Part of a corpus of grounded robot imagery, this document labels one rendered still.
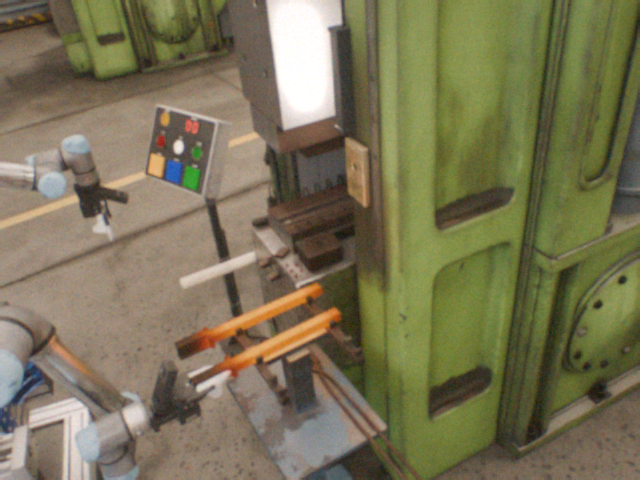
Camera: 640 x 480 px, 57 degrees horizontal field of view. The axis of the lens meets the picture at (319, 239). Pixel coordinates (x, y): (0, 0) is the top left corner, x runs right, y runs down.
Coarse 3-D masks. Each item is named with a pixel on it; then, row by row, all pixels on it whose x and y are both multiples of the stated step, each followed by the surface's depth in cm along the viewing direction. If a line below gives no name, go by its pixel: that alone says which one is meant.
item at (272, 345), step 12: (324, 312) 155; (336, 312) 155; (300, 324) 152; (312, 324) 152; (324, 324) 153; (276, 336) 149; (288, 336) 149; (300, 336) 150; (252, 348) 147; (264, 348) 146; (276, 348) 147; (228, 360) 143; (240, 360) 144; (252, 360) 145; (204, 372) 141; (216, 372) 141
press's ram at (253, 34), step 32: (256, 0) 146; (288, 0) 143; (320, 0) 147; (256, 32) 153; (288, 32) 147; (320, 32) 151; (256, 64) 161; (288, 64) 151; (320, 64) 155; (256, 96) 170; (288, 96) 155; (320, 96) 160; (288, 128) 160
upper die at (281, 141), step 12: (252, 108) 177; (252, 120) 181; (264, 120) 171; (324, 120) 170; (264, 132) 175; (276, 132) 165; (288, 132) 167; (300, 132) 168; (312, 132) 170; (324, 132) 172; (336, 132) 174; (276, 144) 169; (288, 144) 169; (300, 144) 170; (312, 144) 172
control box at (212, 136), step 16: (160, 112) 226; (176, 112) 221; (160, 128) 226; (176, 128) 221; (208, 128) 212; (224, 128) 213; (192, 144) 217; (208, 144) 212; (224, 144) 215; (176, 160) 222; (192, 160) 217; (208, 160) 213; (224, 160) 218; (208, 176) 214; (192, 192) 218; (208, 192) 216
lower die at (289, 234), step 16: (320, 192) 207; (336, 192) 204; (272, 208) 201; (288, 208) 198; (304, 208) 196; (336, 208) 195; (352, 208) 194; (272, 224) 200; (288, 224) 189; (304, 224) 189; (320, 224) 189; (336, 224) 192; (288, 240) 190
